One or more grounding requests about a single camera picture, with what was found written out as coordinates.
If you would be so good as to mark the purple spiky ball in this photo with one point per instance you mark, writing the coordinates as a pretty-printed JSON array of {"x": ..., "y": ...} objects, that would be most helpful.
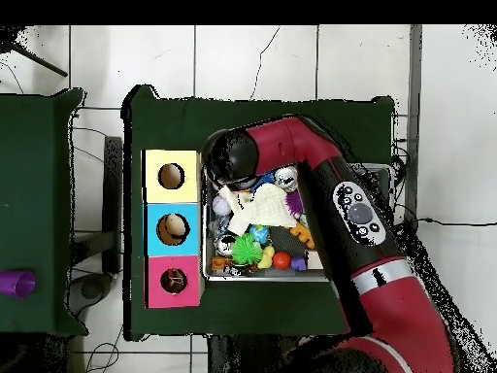
[{"x": 293, "y": 203}]

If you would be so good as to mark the plain wooden cube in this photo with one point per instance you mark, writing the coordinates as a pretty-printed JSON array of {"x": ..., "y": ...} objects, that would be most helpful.
[{"x": 313, "y": 260}]

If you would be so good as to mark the orange striped tiger toy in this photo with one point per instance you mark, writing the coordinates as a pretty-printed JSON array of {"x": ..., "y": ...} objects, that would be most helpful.
[{"x": 172, "y": 280}]

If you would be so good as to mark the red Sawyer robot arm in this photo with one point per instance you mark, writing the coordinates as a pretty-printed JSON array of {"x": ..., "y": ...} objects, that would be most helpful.
[{"x": 365, "y": 233}]

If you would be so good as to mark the clear mesh bin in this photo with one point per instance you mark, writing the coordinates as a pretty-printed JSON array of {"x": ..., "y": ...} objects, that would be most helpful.
[{"x": 206, "y": 233}]

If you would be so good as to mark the wooden box with three holes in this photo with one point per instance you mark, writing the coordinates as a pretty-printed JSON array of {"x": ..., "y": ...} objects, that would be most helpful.
[{"x": 151, "y": 233}]

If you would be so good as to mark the cream knitted cloth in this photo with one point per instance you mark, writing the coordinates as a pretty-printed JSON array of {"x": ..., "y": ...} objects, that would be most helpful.
[{"x": 264, "y": 208}]

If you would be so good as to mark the green fuzzy toy with eyes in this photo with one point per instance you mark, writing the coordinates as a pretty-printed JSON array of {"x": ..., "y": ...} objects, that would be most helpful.
[{"x": 245, "y": 250}]

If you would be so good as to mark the small red ball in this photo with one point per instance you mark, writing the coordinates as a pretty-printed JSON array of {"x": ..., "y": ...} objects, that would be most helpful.
[{"x": 281, "y": 261}]

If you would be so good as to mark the green cloth side table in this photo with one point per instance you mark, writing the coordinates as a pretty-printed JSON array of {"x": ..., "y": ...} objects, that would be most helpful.
[{"x": 39, "y": 155}]

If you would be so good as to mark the purple plastic cup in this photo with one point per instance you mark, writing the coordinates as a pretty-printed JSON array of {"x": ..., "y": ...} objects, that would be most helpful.
[{"x": 15, "y": 284}]

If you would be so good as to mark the black tripod leg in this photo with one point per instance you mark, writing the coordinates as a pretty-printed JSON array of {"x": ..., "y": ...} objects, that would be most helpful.
[{"x": 39, "y": 61}]

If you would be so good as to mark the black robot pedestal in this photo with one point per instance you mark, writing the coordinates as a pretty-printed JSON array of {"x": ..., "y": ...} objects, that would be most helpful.
[{"x": 248, "y": 357}]

